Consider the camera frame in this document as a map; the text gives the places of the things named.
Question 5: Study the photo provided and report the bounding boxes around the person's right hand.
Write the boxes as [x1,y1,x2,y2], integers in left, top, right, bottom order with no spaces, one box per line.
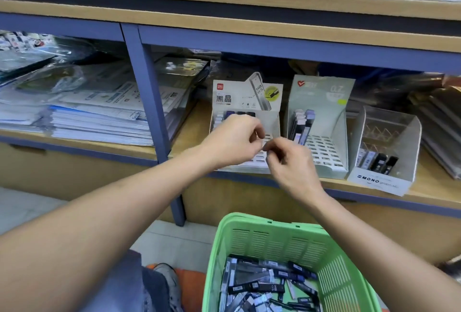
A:
[264,136,327,204]

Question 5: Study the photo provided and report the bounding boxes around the green plastic basket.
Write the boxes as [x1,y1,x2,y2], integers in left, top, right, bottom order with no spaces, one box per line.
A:
[202,212,382,312]

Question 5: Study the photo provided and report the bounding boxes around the person's left forearm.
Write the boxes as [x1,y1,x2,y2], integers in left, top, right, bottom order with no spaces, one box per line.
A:
[0,148,220,312]

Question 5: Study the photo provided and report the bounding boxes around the stack of wrapped paper packs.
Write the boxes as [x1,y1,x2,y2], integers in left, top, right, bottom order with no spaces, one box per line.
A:
[0,31,211,148]

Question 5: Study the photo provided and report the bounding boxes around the person's left hand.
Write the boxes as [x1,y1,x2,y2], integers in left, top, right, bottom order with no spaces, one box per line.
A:
[198,114,267,171]

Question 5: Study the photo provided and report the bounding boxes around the dark plastic-wrapped packs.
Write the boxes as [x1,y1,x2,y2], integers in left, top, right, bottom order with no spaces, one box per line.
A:
[346,70,461,179]

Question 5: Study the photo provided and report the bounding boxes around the colourful printed mat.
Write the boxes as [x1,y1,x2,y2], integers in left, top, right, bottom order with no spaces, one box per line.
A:
[147,263,210,312]

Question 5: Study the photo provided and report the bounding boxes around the grey sneaker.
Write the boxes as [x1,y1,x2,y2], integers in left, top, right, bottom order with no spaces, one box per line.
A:
[153,263,185,312]

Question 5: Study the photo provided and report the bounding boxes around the person's right forearm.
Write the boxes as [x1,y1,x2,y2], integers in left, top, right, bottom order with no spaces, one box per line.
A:
[299,191,461,312]

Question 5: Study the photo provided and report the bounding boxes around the pile of lead cases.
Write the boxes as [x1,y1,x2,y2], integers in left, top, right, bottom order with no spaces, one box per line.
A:
[218,254,323,312]

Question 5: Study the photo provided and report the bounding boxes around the pale green display box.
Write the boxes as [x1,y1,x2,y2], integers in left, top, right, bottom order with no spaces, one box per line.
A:
[285,75,357,180]

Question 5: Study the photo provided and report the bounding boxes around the white display box red label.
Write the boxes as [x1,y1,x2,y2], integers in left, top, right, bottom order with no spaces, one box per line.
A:
[208,72,285,175]

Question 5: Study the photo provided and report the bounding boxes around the clear plastic display box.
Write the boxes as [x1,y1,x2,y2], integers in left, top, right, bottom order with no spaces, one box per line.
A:
[346,105,423,197]

